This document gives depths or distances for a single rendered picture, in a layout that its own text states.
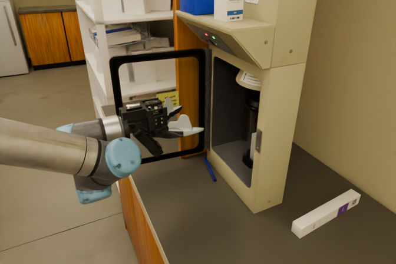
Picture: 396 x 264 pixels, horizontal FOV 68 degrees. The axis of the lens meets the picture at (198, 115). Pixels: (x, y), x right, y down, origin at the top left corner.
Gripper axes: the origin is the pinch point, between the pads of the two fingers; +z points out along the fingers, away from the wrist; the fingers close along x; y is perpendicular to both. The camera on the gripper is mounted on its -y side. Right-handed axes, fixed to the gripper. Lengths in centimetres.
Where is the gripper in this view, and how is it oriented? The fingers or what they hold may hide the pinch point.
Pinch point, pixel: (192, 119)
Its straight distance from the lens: 84.2
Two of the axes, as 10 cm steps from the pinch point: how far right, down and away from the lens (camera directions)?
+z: 9.0, -2.1, 3.8
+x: -4.3, -4.1, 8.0
